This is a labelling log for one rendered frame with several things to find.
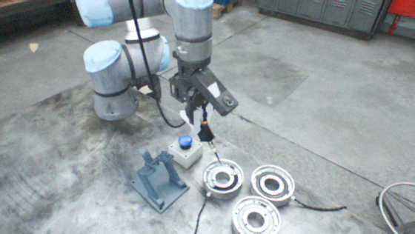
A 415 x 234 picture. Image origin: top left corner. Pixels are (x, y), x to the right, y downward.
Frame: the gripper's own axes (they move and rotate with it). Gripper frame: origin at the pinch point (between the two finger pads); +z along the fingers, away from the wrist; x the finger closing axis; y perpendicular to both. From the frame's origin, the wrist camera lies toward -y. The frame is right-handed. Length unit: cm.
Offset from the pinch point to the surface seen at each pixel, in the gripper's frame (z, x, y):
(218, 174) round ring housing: 11.1, 1.6, -7.5
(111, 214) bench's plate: 12.9, 26.9, 4.9
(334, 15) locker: 73, -318, 72
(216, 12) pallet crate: 86, -255, 214
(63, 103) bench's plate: 13, 15, 57
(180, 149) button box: 8.5, 4.1, 4.7
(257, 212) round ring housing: 10.4, 4.3, -21.4
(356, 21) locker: 73, -316, 46
